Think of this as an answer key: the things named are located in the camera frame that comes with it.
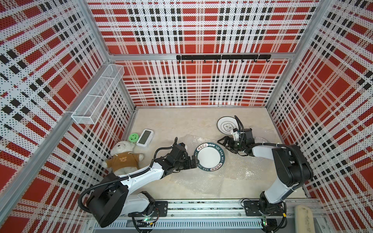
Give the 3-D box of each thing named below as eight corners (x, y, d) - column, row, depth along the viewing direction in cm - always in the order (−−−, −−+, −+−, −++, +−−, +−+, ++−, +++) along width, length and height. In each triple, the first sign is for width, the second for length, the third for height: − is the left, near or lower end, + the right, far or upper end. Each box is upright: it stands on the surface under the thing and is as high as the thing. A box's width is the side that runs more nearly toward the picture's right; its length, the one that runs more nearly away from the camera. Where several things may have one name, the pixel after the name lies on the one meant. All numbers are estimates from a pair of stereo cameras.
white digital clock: (136, 145, 99) (134, 143, 96) (144, 131, 107) (143, 128, 104) (147, 148, 98) (146, 145, 95) (155, 133, 105) (154, 130, 102)
